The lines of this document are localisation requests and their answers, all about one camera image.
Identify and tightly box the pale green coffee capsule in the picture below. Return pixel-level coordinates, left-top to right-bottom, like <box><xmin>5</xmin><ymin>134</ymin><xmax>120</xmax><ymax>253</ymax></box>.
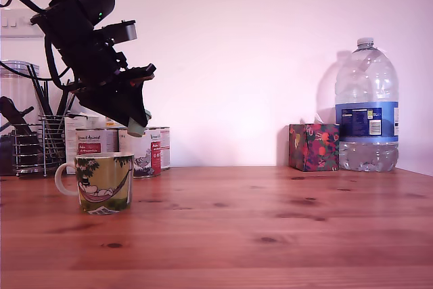
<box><xmin>127</xmin><ymin>120</ymin><xmax>147</xmax><ymax>139</ymax></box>

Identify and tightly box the small orange label can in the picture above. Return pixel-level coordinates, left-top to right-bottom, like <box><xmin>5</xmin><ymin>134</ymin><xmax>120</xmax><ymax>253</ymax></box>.
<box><xmin>105</xmin><ymin>118</ymin><xmax>129</xmax><ymax>129</ymax></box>

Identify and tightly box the black chopstick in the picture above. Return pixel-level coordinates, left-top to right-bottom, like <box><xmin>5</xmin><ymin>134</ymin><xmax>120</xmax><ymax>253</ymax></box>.
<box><xmin>26</xmin><ymin>64</ymin><xmax>54</xmax><ymax>116</ymax></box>
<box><xmin>41</xmin><ymin>79</ymin><xmax>51</xmax><ymax>116</ymax></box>
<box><xmin>55</xmin><ymin>89</ymin><xmax>71</xmax><ymax>116</ymax></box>

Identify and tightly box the white cardboard box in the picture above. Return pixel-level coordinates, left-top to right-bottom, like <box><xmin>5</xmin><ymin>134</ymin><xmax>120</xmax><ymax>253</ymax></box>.
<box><xmin>64</xmin><ymin>113</ymin><xmax>102</xmax><ymax>175</ymax></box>

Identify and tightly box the green hammock print mug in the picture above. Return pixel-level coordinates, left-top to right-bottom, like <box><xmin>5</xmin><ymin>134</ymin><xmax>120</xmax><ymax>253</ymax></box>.
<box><xmin>54</xmin><ymin>152</ymin><xmax>135</xmax><ymax>216</ymax></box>

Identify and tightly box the clear glass storage jar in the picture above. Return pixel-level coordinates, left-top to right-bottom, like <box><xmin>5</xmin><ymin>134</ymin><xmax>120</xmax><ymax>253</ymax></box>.
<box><xmin>0</xmin><ymin>60</ymin><xmax>41</xmax><ymax>177</ymax></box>

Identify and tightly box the dark wooden utensil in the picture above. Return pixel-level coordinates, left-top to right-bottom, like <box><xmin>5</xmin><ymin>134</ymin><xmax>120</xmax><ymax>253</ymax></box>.
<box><xmin>0</xmin><ymin>95</ymin><xmax>37</xmax><ymax>136</ymax></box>

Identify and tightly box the floral tissue box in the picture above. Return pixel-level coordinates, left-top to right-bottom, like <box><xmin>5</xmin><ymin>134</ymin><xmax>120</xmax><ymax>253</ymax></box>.
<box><xmin>288</xmin><ymin>123</ymin><xmax>340</xmax><ymax>173</ymax></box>

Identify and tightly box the large clear water bottle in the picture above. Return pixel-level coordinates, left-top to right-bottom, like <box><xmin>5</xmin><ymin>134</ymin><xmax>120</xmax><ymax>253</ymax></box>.
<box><xmin>334</xmin><ymin>37</ymin><xmax>400</xmax><ymax>173</ymax></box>

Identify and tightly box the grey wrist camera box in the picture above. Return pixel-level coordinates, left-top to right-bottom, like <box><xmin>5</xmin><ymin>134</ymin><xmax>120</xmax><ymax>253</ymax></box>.
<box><xmin>101</xmin><ymin>20</ymin><xmax>138</xmax><ymax>46</ymax></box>

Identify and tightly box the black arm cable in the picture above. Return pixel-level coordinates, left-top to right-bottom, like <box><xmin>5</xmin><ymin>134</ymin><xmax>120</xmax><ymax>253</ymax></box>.
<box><xmin>45</xmin><ymin>37</ymin><xmax>81</xmax><ymax>92</ymax></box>
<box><xmin>0</xmin><ymin>0</ymin><xmax>45</xmax><ymax>12</ymax></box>

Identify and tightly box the chrome wire utensil rack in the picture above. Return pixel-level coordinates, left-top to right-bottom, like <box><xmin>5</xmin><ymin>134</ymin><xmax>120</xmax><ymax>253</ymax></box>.
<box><xmin>12</xmin><ymin>114</ymin><xmax>68</xmax><ymax>179</ymax></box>

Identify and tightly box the white wall switch plate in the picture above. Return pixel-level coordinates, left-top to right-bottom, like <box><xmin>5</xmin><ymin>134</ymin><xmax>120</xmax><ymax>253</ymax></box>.
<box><xmin>0</xmin><ymin>9</ymin><xmax>45</xmax><ymax>39</ymax></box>

